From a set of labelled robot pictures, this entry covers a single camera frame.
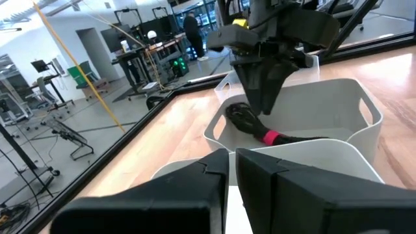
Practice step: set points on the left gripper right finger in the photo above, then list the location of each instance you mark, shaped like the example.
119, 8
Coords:
325, 204

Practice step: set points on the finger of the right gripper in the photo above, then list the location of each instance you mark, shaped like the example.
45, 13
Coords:
281, 78
255, 84

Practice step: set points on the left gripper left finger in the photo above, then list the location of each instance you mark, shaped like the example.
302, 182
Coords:
162, 201

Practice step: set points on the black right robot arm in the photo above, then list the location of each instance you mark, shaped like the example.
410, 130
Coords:
266, 8

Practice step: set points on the white plastic bin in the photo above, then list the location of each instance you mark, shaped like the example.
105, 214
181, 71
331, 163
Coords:
308, 152
318, 107

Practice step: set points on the black office chair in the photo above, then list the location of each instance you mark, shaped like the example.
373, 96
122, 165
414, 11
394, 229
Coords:
354, 11

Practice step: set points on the yellow gripper tag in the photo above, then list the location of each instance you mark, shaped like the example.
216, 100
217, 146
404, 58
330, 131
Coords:
240, 23

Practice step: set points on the green lit machine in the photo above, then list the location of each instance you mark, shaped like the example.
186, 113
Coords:
179, 66

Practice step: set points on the person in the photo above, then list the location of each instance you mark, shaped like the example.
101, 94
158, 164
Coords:
194, 32

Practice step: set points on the black floor rack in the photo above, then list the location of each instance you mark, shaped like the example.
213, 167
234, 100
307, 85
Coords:
70, 136

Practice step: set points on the black desk with equipment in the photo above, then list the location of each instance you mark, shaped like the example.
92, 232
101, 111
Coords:
136, 61

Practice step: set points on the white bottle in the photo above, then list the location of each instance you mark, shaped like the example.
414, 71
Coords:
124, 46

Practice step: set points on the black tripod stand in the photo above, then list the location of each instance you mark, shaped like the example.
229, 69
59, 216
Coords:
19, 156

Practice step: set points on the black monitor screen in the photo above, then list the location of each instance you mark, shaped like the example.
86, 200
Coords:
112, 39

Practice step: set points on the green chair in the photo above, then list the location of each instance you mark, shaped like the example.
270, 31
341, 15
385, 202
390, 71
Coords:
79, 74

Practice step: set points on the small monitor on stand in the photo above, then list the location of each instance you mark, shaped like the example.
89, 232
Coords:
39, 66

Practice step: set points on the black frame strut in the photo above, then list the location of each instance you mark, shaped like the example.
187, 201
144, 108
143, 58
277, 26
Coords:
347, 29

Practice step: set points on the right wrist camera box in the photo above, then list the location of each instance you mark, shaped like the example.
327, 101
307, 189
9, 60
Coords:
234, 35

